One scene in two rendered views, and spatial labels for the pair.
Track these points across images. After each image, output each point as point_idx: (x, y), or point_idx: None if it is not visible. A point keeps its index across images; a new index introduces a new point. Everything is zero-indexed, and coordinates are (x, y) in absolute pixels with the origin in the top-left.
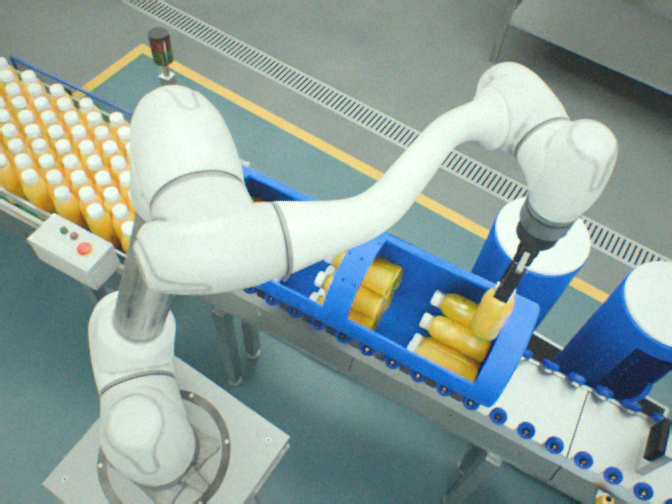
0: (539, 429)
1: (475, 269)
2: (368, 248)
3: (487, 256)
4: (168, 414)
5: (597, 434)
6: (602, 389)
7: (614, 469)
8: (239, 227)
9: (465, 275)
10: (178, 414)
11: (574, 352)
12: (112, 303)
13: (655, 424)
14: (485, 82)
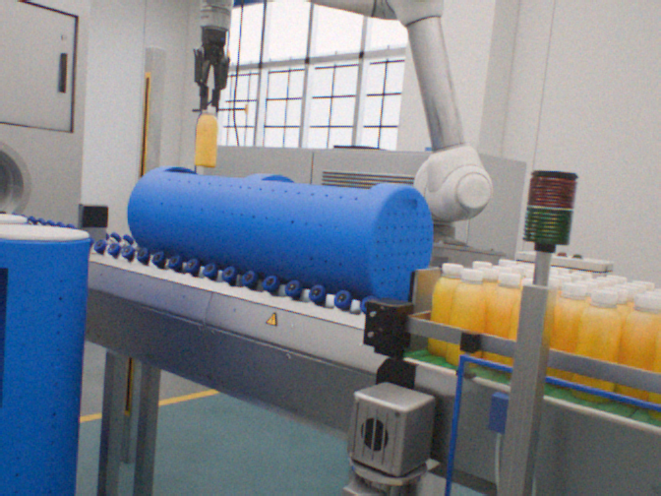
0: (151, 257)
1: (74, 328)
2: (266, 173)
3: (84, 276)
4: (423, 163)
5: None
6: (91, 238)
7: (128, 234)
8: None
9: (189, 174)
10: (418, 171)
11: None
12: (469, 148)
13: (86, 219)
14: None
